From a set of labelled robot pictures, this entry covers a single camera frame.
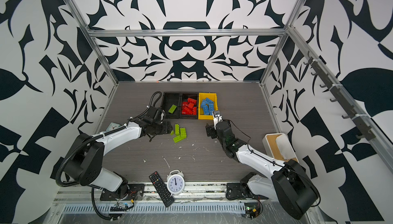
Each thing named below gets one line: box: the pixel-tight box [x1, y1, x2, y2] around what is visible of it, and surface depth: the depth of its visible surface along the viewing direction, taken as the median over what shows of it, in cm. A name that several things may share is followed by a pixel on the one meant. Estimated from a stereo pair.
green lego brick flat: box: [172, 135, 183, 144], surface depth 93 cm
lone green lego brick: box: [167, 104, 178, 115], surface depth 106 cm
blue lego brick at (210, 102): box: [205, 97, 214, 107], surface depth 107 cm
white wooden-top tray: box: [262, 132, 299, 164], surface depth 86 cm
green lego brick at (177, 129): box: [174, 123, 180, 137], surface depth 95 cm
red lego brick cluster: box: [184, 97, 198, 114], surface depth 103 cm
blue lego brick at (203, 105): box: [200, 99, 208, 109], surface depth 106 cm
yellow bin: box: [198, 92, 219, 121], surface depth 101 cm
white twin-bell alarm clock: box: [166, 169, 186, 197], surface depth 76 cm
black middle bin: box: [179, 92, 199, 120], surface depth 101 cm
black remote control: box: [148, 171, 175, 208], surface depth 75 cm
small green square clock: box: [105, 122, 122, 132], surface depth 96 cm
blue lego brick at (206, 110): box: [203, 104, 210, 116], surface depth 101 cm
